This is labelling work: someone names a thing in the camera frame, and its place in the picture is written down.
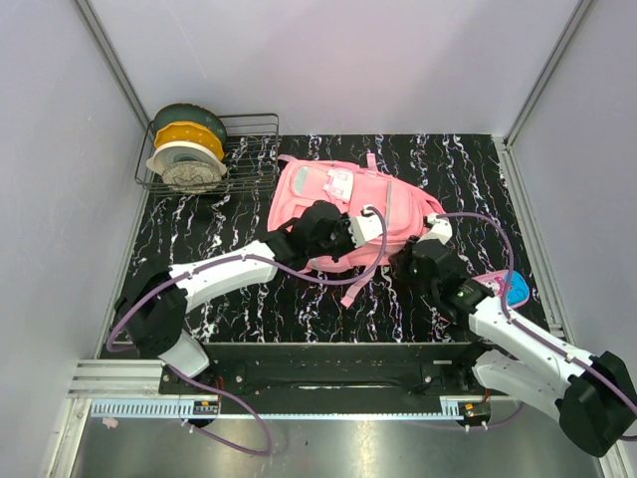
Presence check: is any yellow plate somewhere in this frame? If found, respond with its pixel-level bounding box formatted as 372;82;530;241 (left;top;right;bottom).
153;121;225;160

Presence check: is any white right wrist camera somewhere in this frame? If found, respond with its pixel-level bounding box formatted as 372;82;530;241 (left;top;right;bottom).
419;213;453;245

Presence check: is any pink cat pencil case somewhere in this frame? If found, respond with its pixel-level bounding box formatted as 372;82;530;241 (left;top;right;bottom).
475;270;531;309

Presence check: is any speckled grey plate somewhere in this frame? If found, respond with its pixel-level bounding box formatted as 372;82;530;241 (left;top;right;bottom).
161;161;226;194

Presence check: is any white plate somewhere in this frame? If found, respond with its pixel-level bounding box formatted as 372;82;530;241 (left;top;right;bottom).
146;141;227;175

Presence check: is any dark green plate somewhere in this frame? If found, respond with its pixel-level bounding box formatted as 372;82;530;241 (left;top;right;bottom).
152;103;228;144

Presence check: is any wire dish rack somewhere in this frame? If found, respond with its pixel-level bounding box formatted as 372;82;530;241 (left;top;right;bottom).
134;113;280;196

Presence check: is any pink student backpack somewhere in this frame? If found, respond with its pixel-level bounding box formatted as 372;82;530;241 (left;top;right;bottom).
268;153;445;308

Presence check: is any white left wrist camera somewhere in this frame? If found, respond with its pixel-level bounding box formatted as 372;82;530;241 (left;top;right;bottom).
347;204;385;248

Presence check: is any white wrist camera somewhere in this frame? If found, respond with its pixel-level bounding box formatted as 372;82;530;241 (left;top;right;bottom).
347;204;385;248
419;213;453;245

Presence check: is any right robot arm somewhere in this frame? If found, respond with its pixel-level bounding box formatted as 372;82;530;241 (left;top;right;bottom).
389;239;636;457

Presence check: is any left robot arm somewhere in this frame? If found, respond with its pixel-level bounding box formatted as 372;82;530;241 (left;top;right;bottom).
106;200;366;394

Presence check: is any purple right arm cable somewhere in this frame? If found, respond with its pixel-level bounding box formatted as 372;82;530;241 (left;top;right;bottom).
412;211;637;442

